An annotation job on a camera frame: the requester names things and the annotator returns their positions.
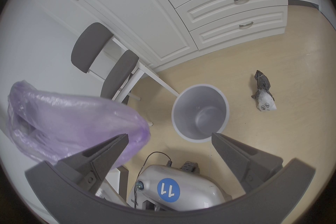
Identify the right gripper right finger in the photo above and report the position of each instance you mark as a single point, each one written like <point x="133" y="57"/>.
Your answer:
<point x="236" y="157"/>

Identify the purple plastic bag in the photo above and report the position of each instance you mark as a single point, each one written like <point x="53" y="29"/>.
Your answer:
<point x="65" y="118"/>

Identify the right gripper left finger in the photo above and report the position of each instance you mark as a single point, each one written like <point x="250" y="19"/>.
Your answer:
<point x="105" y="157"/>

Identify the white printed wrapper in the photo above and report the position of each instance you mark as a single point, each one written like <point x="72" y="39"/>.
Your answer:
<point x="266" y="102"/>

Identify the grey seat white chair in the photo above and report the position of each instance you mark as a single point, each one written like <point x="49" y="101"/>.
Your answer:
<point x="89" y="44"/>

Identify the white trash bin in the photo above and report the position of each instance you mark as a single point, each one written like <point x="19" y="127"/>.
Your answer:
<point x="183" y="104"/>

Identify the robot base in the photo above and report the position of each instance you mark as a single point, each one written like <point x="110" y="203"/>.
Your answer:
<point x="194" y="188"/>

